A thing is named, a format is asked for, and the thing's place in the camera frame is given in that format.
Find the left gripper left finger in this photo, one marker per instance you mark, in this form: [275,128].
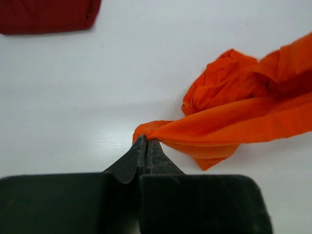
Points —
[65,203]

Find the orange t-shirt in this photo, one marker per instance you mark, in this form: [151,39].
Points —
[239,99]

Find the dark red folded t-shirt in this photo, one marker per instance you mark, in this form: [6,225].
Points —
[22,17]

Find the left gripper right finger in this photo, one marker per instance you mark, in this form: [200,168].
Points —
[175,203]

